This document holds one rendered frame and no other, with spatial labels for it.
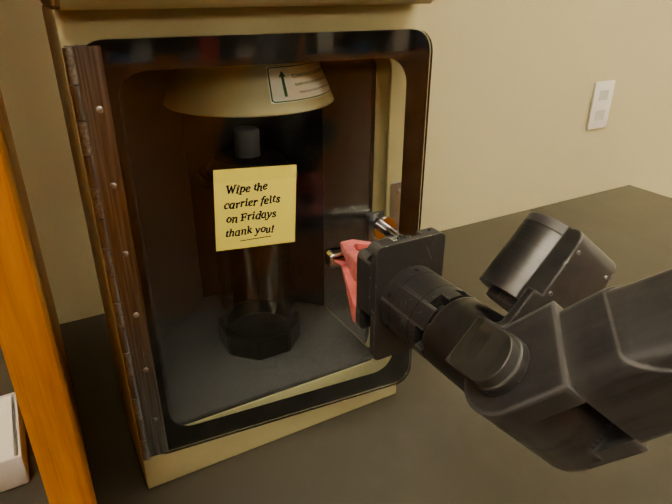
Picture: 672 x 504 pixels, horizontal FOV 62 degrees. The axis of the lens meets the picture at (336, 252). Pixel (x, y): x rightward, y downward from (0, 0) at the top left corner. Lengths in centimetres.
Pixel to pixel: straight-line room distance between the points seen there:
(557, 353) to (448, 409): 46
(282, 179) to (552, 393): 31
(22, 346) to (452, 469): 45
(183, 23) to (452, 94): 80
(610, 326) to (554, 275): 8
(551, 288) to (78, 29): 37
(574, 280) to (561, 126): 112
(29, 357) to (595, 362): 36
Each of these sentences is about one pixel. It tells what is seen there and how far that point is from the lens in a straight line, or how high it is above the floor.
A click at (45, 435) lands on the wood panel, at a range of 49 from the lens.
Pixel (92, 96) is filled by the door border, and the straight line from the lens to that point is 47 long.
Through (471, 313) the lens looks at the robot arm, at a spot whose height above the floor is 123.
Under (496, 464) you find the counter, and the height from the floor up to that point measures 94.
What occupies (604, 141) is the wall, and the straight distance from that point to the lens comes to 162.
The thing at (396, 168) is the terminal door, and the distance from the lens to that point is 56.
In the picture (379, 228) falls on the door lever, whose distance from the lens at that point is 57.
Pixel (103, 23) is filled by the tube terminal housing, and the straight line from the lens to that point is 48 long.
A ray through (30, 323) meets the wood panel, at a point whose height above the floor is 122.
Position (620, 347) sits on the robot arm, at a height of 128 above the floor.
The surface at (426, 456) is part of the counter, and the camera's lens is 69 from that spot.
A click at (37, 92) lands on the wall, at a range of 92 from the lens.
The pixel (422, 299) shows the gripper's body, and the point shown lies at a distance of 41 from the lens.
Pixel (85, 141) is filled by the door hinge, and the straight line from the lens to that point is 47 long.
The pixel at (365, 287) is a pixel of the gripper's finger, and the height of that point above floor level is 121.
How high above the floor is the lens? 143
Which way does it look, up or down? 25 degrees down
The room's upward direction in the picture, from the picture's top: straight up
